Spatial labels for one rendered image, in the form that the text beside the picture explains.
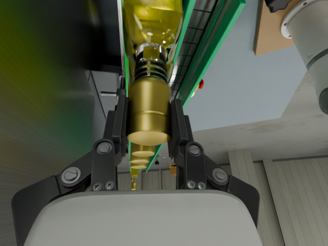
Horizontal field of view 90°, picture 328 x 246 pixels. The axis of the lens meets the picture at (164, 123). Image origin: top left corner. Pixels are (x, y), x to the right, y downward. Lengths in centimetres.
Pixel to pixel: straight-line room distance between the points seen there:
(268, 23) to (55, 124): 58
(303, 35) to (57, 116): 57
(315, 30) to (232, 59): 25
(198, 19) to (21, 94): 34
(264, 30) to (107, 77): 49
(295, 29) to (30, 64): 58
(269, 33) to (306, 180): 724
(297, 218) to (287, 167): 163
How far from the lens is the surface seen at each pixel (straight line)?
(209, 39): 40
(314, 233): 771
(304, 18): 60
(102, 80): 57
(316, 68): 53
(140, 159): 28
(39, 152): 24
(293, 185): 760
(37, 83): 23
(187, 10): 30
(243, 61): 74
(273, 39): 67
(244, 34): 65
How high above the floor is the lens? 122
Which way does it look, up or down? 24 degrees down
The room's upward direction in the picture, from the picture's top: 179 degrees clockwise
